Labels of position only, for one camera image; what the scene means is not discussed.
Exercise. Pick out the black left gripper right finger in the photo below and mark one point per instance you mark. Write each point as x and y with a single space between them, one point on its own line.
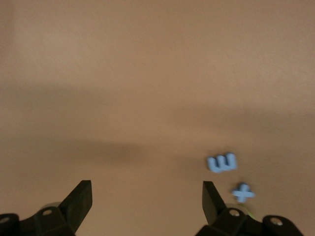
211 204

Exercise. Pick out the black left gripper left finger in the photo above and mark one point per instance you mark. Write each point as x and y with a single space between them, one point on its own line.
78 204

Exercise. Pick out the blue plus sign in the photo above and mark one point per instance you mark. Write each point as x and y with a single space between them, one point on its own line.
243 193

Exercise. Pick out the blue lowercase letter m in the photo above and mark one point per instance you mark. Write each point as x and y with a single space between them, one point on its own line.
221 169

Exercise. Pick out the green lowercase letter p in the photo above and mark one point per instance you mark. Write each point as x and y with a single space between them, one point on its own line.
251 214

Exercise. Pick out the brown table cover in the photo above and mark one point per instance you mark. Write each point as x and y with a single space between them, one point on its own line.
147 73

